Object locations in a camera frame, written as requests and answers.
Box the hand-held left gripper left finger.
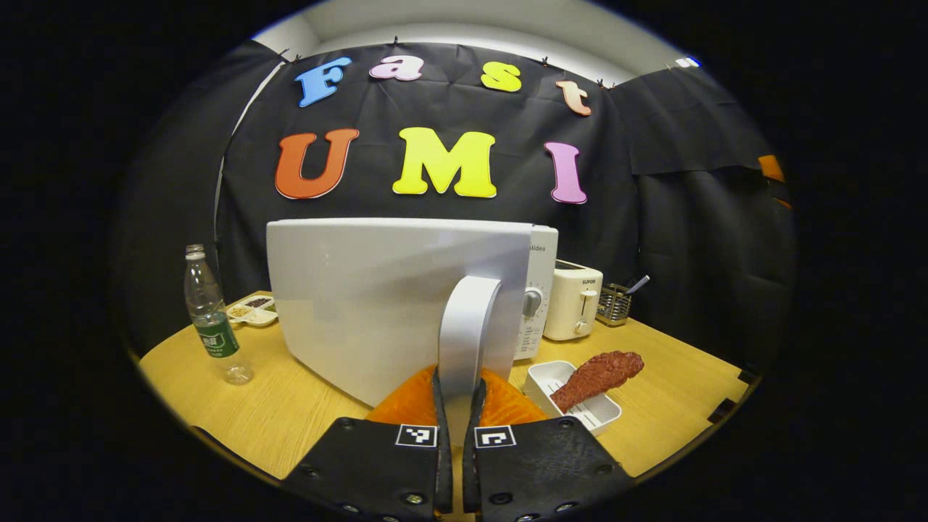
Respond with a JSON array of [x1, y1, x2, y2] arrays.
[[281, 364, 455, 522]]

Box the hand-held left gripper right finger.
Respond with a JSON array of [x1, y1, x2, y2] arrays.
[[463, 366, 637, 522]]

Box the brown cooked meat piece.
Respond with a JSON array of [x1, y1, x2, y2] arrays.
[[550, 351, 645, 414]]

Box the white microwave oven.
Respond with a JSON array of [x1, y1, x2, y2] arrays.
[[265, 217, 560, 447]]

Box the white plastic tray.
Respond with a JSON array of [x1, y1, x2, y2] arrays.
[[522, 360, 623, 436]]

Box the black backdrop cloth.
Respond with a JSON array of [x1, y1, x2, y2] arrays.
[[112, 40, 798, 378]]

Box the cream toaster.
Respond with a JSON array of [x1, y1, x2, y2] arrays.
[[543, 260, 604, 342]]

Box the white divided seasoning dish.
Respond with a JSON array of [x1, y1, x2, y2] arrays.
[[226, 294, 279, 328]]

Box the clear plastic water bottle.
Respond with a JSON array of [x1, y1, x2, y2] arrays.
[[183, 244, 254, 385]]

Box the metal wire utensil holder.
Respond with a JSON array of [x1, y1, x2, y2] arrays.
[[597, 283, 632, 327]]

